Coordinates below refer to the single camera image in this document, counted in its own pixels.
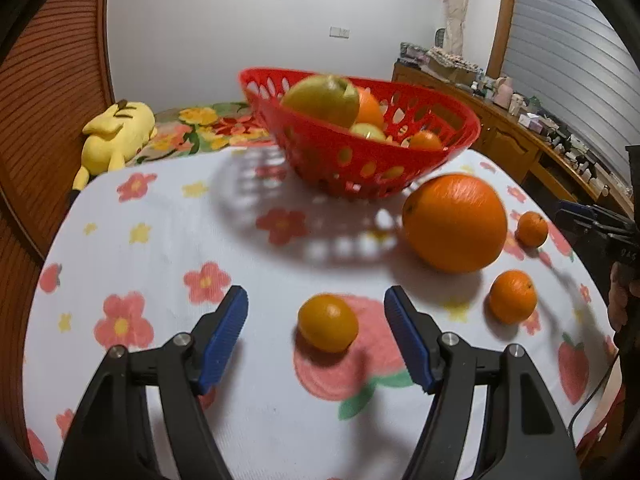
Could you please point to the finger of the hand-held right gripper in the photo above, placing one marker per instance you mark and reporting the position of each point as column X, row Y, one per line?
column 585, row 215
column 600, row 245

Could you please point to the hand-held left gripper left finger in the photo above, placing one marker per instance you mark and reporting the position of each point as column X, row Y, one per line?
column 225, row 340

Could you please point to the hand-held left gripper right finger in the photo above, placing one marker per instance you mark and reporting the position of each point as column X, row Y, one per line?
column 407, row 340

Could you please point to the small tangerine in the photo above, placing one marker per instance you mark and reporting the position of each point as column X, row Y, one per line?
column 512, row 296
column 532, row 228
column 425, row 141
column 327, row 322

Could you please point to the red plastic basket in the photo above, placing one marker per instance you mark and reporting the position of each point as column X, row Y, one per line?
column 340, row 160

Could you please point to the small yellow-green guava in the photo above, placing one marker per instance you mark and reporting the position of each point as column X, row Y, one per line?
column 367, row 132

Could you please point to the large orange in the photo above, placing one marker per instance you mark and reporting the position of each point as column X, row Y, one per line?
column 369, row 107
column 454, row 222

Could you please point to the large yellow-green guava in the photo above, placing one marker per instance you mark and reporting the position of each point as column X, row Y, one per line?
column 320, row 100

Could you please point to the person's right hand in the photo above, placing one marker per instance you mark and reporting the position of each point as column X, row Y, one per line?
column 622, row 295

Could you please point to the white floral tablecloth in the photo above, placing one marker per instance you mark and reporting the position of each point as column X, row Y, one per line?
column 200, row 240

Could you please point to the pink tissue box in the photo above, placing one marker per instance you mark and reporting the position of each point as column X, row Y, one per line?
column 530, row 122

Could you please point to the wooden sideboard cabinet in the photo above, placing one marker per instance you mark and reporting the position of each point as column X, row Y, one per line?
column 505, row 135

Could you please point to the pink jug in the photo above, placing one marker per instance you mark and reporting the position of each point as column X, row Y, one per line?
column 503, row 92

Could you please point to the grey window blind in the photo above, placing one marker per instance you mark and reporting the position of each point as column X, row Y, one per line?
column 565, row 35

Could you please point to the cardboard box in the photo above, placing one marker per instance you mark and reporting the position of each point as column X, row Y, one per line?
column 452, row 67

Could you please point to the colourful floral bed blanket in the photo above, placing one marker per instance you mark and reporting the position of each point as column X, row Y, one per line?
column 200, row 127

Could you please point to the yellow plush toy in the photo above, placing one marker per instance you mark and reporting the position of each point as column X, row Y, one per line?
column 117, row 132

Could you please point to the purple box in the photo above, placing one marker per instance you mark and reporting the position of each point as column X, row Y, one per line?
column 414, row 51

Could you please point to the beige curtain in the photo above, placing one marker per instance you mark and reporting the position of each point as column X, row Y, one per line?
column 457, row 5

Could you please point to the wooden louvered wardrobe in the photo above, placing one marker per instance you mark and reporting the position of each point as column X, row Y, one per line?
column 45, row 85

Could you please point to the white wall outlet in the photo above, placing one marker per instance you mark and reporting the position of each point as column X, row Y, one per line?
column 340, row 32

